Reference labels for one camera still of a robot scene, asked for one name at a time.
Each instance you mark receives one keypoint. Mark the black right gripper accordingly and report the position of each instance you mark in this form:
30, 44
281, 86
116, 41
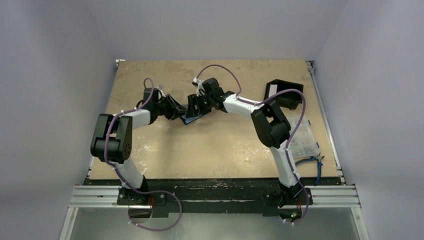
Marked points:
194, 104

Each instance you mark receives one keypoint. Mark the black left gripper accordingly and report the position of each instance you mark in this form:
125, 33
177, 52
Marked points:
173, 114

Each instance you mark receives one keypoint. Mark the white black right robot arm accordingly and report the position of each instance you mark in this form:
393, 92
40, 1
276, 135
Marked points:
271, 126

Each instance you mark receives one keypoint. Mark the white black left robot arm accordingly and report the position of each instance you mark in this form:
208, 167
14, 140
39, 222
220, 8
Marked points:
113, 134

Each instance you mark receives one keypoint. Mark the white label card in bin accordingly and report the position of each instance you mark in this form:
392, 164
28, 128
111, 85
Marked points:
272, 90

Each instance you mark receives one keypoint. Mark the black plastic bin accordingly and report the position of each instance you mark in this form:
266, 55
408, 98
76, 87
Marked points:
289, 100

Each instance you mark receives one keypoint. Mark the clear plastic screw box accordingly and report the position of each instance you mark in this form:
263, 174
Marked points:
303, 143

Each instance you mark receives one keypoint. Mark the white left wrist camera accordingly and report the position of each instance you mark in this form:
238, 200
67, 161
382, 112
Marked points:
161, 91

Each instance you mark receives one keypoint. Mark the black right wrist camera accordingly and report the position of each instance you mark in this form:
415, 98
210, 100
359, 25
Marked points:
206, 87

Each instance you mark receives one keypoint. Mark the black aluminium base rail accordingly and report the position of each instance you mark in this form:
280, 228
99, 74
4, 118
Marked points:
216, 196

